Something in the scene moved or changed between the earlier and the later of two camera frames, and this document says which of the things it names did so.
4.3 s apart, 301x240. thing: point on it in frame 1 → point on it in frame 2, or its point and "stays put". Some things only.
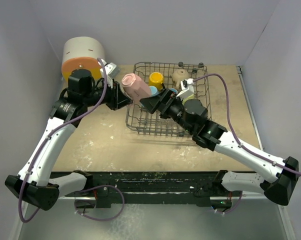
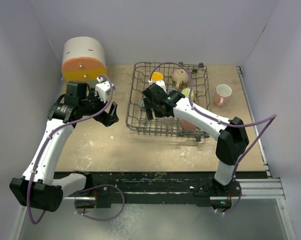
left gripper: x=117 y=98 → x=107 y=119
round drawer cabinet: x=82 y=52 stays put
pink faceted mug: x=135 y=87 → x=222 y=91
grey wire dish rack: x=187 y=80 stays put
